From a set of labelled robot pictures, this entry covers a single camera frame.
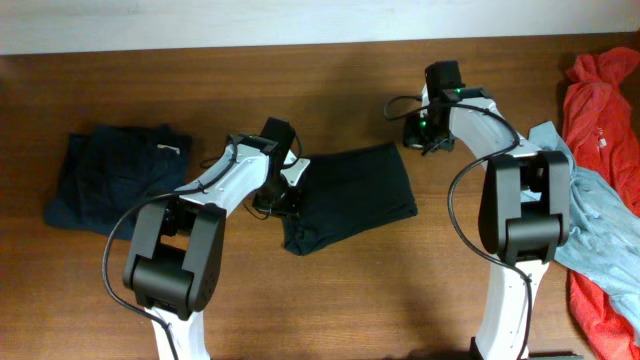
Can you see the light blue grey garment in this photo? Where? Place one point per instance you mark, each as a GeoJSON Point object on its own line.
{"type": "Point", "coordinates": [603, 240]}

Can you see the black t-shirt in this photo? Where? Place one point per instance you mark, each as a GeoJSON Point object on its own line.
{"type": "Point", "coordinates": [347, 193]}

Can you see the folded navy blue garment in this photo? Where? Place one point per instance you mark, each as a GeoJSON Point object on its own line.
{"type": "Point", "coordinates": [107, 172]}

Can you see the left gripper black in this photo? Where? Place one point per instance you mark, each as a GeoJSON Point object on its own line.
{"type": "Point", "coordinates": [292, 208]}

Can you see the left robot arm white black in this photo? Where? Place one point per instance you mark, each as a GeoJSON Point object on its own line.
{"type": "Point", "coordinates": [174, 261]}

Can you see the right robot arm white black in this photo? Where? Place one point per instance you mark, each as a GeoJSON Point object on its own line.
{"type": "Point", "coordinates": [524, 209]}

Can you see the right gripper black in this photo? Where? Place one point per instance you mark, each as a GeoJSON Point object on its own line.
{"type": "Point", "coordinates": [412, 138]}

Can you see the red t-shirt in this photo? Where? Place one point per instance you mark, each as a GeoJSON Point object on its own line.
{"type": "Point", "coordinates": [597, 127]}

